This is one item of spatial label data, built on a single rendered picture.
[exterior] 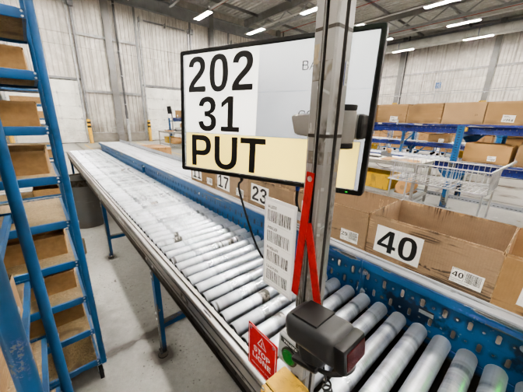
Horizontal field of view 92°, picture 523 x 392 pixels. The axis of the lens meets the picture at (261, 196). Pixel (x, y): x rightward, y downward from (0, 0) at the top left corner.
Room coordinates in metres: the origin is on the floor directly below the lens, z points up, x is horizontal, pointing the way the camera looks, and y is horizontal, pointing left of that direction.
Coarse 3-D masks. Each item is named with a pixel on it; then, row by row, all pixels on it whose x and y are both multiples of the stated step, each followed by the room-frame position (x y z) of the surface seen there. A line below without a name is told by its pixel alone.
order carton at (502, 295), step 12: (516, 240) 0.81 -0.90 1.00; (516, 252) 0.80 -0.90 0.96; (504, 264) 0.62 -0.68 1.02; (516, 264) 0.60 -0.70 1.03; (504, 276) 0.62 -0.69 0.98; (516, 276) 0.60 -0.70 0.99; (504, 288) 0.61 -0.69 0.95; (516, 288) 0.59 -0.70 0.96; (492, 300) 0.62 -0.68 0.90; (504, 300) 0.60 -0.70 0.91; (516, 300) 0.59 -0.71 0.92; (516, 312) 0.58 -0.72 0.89
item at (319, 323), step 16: (304, 304) 0.36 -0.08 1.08; (288, 320) 0.34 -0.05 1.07; (304, 320) 0.32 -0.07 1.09; (320, 320) 0.32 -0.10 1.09; (336, 320) 0.32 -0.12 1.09; (304, 336) 0.31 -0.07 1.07; (320, 336) 0.30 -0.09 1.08; (336, 336) 0.29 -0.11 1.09; (352, 336) 0.29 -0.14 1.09; (304, 352) 0.33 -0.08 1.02; (320, 352) 0.29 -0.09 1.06; (336, 352) 0.27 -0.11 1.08; (352, 352) 0.27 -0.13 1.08; (304, 368) 0.32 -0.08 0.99; (336, 368) 0.27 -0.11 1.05; (352, 368) 0.27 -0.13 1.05
